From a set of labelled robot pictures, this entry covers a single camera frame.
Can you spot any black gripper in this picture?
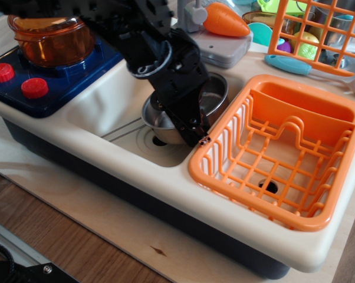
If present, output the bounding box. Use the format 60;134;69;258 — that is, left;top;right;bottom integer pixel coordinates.
149;28;211;147

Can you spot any stainless steel pan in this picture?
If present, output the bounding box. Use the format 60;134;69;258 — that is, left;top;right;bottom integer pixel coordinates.
100;72;229;145

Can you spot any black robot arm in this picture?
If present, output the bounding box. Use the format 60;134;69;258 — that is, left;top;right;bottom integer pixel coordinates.
0;1;209;146

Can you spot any orange plastic drying rack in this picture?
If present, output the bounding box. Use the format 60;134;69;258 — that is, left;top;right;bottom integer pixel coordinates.
189;75;355;232

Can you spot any cream toy sink unit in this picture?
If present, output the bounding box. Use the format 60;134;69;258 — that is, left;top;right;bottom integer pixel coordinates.
0;17;355;280

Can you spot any grey toy faucet base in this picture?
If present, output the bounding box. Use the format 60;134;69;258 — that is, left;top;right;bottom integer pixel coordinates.
175;1;253;68

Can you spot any orange toy carrot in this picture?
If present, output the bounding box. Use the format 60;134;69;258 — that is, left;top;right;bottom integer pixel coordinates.
203;2;251;37

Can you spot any teal plastic plate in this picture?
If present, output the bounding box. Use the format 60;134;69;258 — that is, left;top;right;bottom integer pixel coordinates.
248;22;272;47

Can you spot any purple toy item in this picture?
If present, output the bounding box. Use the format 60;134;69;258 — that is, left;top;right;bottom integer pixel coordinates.
277;38;292;53

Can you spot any yellow green toy vegetable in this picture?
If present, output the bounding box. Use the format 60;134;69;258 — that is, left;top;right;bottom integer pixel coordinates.
290;32;319;60

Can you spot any orange plastic grid basket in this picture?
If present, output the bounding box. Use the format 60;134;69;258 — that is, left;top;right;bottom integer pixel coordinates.
268;1;355;76

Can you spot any blue toy stove top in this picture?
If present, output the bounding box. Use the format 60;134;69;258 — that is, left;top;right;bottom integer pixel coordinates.
0;37;122;118

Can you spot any red stove knob right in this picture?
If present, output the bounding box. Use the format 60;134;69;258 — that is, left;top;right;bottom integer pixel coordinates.
21;78;49;99

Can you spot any red stove knob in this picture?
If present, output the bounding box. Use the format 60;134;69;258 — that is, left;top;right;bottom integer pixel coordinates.
21;78;49;99
0;63;15;83

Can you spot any steel pot in basket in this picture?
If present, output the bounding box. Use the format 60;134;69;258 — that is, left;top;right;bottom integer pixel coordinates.
297;1;355;71

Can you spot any orange transparent pot with lid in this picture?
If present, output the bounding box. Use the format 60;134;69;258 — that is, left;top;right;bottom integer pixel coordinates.
7;15;96;67

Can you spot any red stove knob left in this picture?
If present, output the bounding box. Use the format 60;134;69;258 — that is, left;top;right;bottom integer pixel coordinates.
0;63;15;83

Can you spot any teal handled slotted spoon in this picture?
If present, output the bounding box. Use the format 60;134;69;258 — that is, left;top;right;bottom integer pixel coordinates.
264;55;355;94

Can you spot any black bracket with screw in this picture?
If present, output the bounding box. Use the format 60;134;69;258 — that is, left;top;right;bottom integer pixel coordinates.
13;263;78;283

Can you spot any black braided cable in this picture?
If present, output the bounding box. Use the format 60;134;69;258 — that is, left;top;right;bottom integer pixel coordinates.
0;241;16;283

